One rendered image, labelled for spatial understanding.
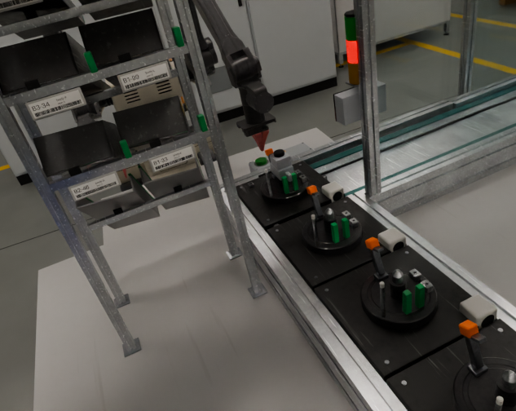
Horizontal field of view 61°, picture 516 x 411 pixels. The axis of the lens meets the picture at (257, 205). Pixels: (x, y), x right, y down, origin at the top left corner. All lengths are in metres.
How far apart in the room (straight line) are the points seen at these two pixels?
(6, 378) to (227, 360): 1.75
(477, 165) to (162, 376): 1.02
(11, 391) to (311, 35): 3.64
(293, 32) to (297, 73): 0.39
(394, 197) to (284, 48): 3.26
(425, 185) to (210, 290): 0.66
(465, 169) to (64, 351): 1.17
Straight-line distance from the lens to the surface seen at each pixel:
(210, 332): 1.06
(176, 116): 0.89
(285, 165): 1.18
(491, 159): 1.45
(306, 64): 4.50
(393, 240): 1.01
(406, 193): 1.27
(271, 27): 4.30
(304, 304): 0.92
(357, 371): 0.82
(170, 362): 1.04
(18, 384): 2.54
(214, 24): 1.27
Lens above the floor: 1.64
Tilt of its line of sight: 33 degrees down
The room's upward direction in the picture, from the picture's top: 13 degrees counter-clockwise
